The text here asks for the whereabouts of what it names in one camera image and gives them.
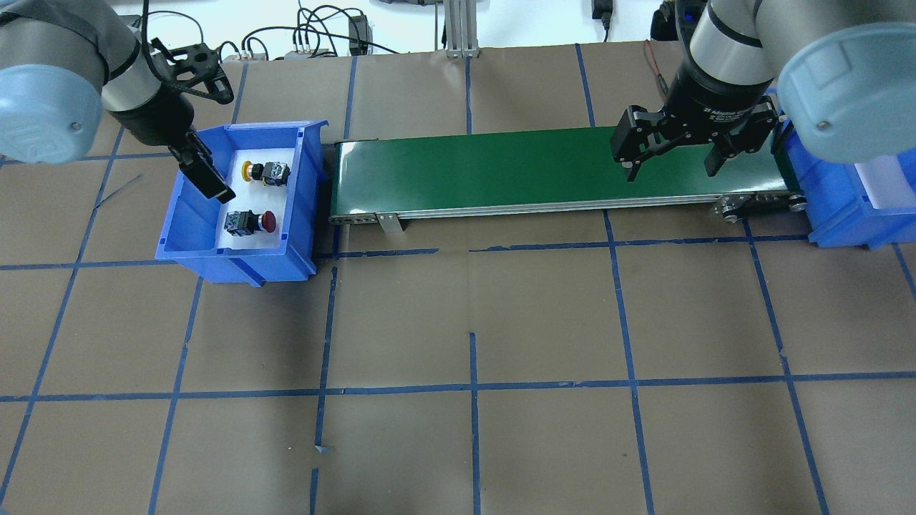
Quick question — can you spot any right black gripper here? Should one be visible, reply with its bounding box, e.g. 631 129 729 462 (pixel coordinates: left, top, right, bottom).
610 68 779 182

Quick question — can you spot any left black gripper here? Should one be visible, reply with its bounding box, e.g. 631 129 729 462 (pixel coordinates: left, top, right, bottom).
118 86 236 203

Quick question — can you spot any red push button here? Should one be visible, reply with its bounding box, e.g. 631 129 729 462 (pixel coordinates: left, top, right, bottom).
223 210 278 237

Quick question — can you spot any yellow push button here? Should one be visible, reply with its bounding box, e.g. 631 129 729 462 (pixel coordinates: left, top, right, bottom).
240 161 291 187

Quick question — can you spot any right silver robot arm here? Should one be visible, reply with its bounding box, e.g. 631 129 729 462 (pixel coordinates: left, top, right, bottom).
610 1 915 182

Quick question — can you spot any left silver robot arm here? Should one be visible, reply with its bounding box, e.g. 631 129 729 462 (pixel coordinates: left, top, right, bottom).
1 1 235 203

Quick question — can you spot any white foam pad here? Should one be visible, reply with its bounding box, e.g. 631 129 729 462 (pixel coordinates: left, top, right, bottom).
215 149 294 249

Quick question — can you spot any blue source bin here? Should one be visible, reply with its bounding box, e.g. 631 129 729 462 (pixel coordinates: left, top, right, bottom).
155 119 328 287

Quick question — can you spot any green conveyor belt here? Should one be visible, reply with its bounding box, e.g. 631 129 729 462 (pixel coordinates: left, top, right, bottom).
329 127 807 232

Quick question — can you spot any blue destination bin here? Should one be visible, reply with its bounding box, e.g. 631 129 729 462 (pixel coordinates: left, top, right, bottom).
770 114 915 249

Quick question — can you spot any black power adapter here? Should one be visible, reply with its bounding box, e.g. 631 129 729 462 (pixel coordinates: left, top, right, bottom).
348 14 372 56

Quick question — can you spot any red thin wire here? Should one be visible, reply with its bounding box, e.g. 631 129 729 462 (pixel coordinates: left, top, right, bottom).
643 39 670 97

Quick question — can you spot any aluminium frame post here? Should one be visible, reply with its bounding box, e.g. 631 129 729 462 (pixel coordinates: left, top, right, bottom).
444 0 480 59

